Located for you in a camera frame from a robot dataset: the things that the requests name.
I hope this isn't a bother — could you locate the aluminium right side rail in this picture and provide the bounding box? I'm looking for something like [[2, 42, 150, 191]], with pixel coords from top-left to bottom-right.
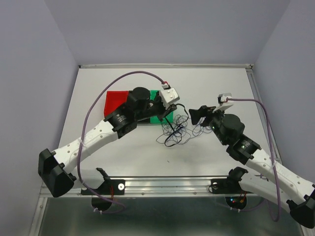
[[246, 68, 282, 163]]

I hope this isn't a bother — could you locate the green plastic bin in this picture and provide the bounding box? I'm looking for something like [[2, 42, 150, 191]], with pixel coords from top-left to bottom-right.
[[150, 90, 174, 124]]

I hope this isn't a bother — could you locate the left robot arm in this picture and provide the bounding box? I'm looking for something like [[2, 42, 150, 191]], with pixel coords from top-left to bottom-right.
[[38, 85, 180, 197]]

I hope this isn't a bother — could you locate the red plastic bin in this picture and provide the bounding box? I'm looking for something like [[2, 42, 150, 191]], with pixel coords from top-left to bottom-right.
[[104, 90, 129, 117]]

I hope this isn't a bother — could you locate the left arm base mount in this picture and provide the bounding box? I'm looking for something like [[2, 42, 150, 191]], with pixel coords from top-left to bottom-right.
[[80, 168, 126, 212]]

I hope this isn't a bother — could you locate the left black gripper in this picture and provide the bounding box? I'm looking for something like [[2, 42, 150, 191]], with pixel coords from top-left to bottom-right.
[[136, 90, 177, 122]]

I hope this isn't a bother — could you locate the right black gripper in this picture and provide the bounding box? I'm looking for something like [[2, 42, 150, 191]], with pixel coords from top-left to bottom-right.
[[188, 105, 228, 146]]

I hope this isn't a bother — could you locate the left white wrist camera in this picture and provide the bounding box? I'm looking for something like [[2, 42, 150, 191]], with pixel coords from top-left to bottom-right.
[[158, 82, 180, 109]]

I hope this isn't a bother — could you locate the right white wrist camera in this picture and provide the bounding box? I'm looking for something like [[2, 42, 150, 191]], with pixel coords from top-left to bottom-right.
[[212, 93, 233, 113]]

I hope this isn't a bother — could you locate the aluminium front rail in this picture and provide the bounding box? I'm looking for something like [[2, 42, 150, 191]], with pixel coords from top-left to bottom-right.
[[40, 176, 261, 198]]

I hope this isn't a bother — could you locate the aluminium back rail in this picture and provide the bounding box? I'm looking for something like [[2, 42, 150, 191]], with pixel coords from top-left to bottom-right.
[[79, 63, 254, 69]]

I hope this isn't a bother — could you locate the black plastic bin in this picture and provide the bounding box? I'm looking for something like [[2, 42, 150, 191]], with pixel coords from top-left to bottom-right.
[[137, 118, 151, 125]]

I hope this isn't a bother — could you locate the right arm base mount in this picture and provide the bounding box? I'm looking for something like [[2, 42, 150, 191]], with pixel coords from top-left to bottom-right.
[[208, 167, 250, 212]]

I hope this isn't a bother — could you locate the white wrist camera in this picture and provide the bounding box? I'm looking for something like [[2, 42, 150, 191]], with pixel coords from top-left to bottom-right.
[[158, 82, 180, 109], [212, 93, 233, 113]]

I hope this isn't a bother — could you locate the aluminium rail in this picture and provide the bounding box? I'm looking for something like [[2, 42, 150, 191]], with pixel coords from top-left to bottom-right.
[[246, 68, 282, 163], [40, 176, 261, 198], [79, 63, 254, 69]]

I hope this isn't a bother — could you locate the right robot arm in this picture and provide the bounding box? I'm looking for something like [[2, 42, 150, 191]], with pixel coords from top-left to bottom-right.
[[189, 106, 315, 229]]

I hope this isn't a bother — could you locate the thin blue wire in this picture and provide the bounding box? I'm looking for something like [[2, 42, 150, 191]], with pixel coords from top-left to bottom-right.
[[156, 114, 215, 146]]

